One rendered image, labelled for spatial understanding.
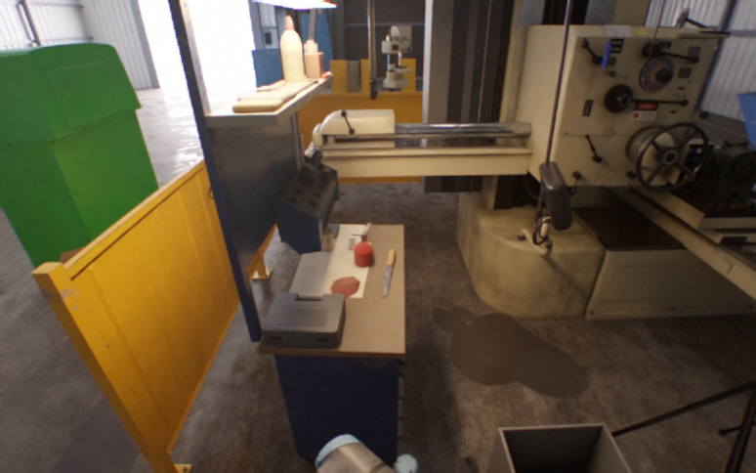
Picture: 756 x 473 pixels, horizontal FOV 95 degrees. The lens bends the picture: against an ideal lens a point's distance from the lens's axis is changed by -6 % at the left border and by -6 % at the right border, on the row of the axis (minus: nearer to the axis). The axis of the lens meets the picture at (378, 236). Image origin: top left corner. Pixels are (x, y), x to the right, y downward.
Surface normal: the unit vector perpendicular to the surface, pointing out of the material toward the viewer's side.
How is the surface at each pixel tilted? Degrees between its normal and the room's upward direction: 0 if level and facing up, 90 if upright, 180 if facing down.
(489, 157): 90
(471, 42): 90
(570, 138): 90
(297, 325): 0
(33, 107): 79
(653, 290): 90
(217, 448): 0
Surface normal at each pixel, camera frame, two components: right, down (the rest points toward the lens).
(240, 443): -0.02, -0.87
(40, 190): 0.00, 0.50
